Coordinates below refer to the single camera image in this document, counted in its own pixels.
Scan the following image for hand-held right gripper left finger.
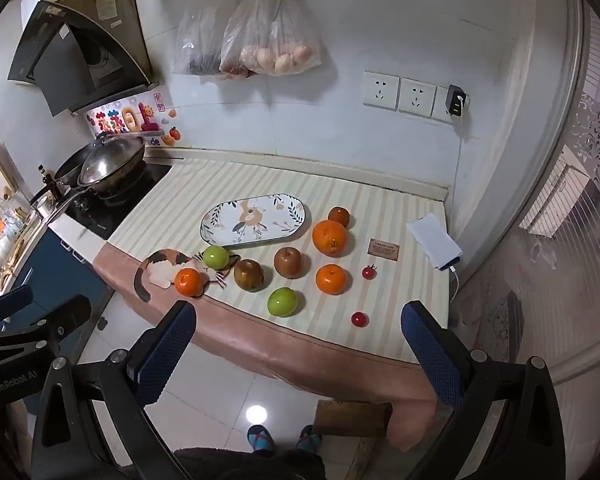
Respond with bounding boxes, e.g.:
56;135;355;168
31;300;198;480

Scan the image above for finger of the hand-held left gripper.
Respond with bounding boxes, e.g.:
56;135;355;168
0;294;92;368
0;285;34;331

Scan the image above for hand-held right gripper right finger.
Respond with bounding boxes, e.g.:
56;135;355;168
401;300;568;480

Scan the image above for mandarin orange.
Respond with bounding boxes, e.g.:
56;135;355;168
174;267;203;297
315;263;352;296

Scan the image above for green apple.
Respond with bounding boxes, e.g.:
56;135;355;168
267;287;299;317
202;245;231;269

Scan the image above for brown round fruit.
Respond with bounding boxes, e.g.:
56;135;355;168
233;259;265;292
273;246;305;278

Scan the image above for large orange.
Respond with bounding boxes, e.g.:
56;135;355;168
311;219;355;258

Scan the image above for oval floral plate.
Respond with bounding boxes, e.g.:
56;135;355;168
200;194;307;246

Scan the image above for blue cabinet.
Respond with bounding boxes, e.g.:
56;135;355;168
7;232;113;361

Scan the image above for cluttered dish rack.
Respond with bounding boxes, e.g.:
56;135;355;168
0;195;46;281

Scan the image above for wooden stool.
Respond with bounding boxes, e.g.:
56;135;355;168
312;400;393;480

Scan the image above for white phone on charger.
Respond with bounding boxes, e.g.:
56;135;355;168
406;213;464;272

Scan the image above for brown cloth label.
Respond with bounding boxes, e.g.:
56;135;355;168
367;239;400;262

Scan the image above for blue slipper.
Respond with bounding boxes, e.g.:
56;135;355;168
246;424;277;453
296;425;322;453

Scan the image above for black glass stove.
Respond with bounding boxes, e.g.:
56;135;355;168
62;160;173;241

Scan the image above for person's dark fleece clothing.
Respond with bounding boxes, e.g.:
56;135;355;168
172;447;326;480

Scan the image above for black frying pan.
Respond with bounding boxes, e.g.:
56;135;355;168
30;145;98;201

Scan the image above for steel wok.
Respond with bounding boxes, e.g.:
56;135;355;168
45;135;147;223

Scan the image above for striped cat-print tablecloth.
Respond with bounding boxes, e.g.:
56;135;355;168
92;157;456;451

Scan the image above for patterned glass sliding door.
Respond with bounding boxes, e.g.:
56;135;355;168
505;0;600;411

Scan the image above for black range hood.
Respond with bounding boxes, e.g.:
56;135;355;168
7;0;160;118

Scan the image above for plastic bag with dark contents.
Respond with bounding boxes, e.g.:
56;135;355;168
172;0;241;77

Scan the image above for plastic bag of eggs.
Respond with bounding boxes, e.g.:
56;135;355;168
219;0;326;78

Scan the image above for white charging cable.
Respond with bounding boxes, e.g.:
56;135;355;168
447;110;468;306

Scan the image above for colourful wall stickers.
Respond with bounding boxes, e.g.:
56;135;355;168
86;91;182;148

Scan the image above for white wall socket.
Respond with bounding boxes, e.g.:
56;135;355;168
362;71;400;110
398;78;437;116
431;85;453;121

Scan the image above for black wall charger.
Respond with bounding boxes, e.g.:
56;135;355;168
445;85;468;117

